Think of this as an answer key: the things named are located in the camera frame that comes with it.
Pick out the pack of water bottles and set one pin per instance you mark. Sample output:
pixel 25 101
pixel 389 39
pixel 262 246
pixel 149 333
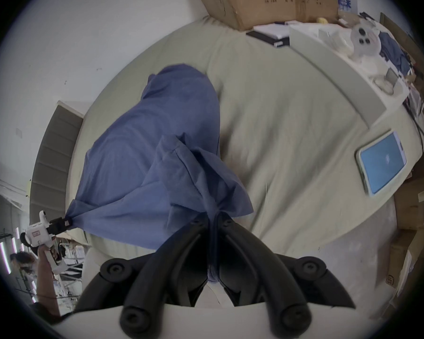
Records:
pixel 344 0

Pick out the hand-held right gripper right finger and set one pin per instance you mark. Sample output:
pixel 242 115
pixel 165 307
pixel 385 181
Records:
pixel 268 277

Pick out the bed with beige sheet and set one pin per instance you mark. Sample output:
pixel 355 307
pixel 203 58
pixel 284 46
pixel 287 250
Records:
pixel 286 125

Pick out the flat black and white box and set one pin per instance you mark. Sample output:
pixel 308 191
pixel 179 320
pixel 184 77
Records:
pixel 268 34

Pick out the person's left hand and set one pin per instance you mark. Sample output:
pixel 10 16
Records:
pixel 42 260

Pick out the long white box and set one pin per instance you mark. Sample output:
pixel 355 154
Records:
pixel 335 62

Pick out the grey padded headboard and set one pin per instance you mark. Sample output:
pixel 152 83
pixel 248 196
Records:
pixel 53 161

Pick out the spare white hand-held gripper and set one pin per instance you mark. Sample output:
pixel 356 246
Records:
pixel 365 39

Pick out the dark blue cloth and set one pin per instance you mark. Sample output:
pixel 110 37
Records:
pixel 394 53

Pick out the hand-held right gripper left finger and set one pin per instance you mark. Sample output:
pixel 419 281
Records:
pixel 152 277

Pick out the person's left forearm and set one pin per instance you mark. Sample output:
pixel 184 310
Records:
pixel 47 291

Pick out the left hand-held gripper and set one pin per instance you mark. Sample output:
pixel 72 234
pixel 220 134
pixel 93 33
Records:
pixel 37 233

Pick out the phone with blue screen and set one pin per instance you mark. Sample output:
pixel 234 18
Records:
pixel 382 162

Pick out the blue shirt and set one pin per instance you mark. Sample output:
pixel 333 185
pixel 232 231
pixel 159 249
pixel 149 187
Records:
pixel 145 147

